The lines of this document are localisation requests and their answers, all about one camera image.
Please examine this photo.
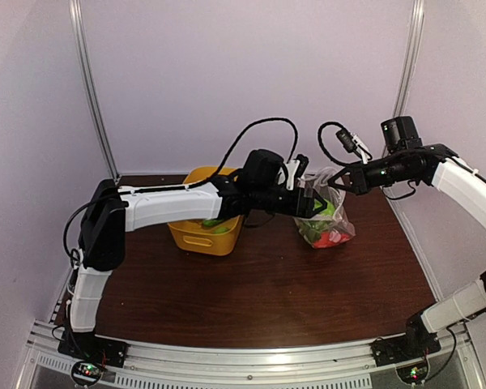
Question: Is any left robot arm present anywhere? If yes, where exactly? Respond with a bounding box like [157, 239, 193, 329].
[67, 163, 327, 360]

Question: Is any clear zip top bag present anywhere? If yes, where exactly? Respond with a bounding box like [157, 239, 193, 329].
[294, 167, 356, 249]

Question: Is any front aluminium rail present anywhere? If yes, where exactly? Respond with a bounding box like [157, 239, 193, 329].
[12, 321, 486, 388]

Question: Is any yellow plastic basket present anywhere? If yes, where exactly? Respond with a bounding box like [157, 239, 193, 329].
[168, 165, 245, 258]

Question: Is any right aluminium frame post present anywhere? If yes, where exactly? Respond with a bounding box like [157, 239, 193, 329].
[393, 0, 425, 117]

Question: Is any red toy tomato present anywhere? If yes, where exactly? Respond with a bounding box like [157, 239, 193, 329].
[313, 231, 349, 249]

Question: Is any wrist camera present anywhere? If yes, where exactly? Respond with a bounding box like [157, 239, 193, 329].
[278, 154, 309, 190]
[336, 128, 373, 164]

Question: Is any right black camera cable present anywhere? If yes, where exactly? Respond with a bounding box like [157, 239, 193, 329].
[318, 121, 349, 167]

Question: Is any green toy guava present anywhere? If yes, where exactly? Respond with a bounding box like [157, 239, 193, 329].
[212, 225, 232, 235]

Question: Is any green toy bitter gourd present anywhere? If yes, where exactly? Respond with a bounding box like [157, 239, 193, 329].
[202, 219, 225, 229]

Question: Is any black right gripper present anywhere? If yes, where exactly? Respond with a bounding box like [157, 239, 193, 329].
[328, 152, 416, 195]

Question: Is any black camera cable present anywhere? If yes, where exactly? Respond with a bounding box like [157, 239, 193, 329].
[318, 121, 349, 167]
[210, 117, 300, 183]

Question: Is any left aluminium frame post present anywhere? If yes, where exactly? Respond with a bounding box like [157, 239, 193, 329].
[68, 0, 121, 182]

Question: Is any green toy leaf vegetable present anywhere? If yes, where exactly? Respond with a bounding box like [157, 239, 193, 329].
[296, 220, 331, 244]

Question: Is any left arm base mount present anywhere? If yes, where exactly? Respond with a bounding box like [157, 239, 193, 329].
[51, 323, 128, 388]

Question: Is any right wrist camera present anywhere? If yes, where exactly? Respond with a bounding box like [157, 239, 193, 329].
[336, 128, 373, 164]

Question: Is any aluminium frame post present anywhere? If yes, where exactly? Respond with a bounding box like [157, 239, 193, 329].
[68, 0, 121, 182]
[393, 0, 425, 117]

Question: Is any green toy apple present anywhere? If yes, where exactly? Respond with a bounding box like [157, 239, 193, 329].
[314, 201, 335, 220]

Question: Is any left black camera cable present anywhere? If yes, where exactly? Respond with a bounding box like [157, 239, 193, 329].
[210, 117, 300, 183]

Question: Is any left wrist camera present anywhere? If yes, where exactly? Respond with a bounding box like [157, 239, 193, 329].
[278, 154, 309, 190]

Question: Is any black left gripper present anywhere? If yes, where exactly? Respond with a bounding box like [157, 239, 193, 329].
[253, 185, 327, 218]

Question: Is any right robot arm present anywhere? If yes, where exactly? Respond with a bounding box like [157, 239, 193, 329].
[322, 181, 486, 342]

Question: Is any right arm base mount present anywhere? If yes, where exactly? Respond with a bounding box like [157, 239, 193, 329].
[370, 314, 441, 387]

